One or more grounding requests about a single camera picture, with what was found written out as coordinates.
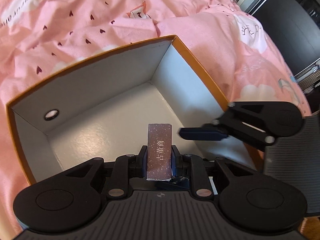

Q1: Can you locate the purple glitter small box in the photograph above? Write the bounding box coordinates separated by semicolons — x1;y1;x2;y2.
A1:
146;124;172;181

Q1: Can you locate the orange cardboard box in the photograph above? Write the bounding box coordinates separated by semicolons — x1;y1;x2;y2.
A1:
7;35;254;184

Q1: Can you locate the pink patterned bed quilt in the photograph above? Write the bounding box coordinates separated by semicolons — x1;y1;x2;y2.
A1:
1;0;311;239

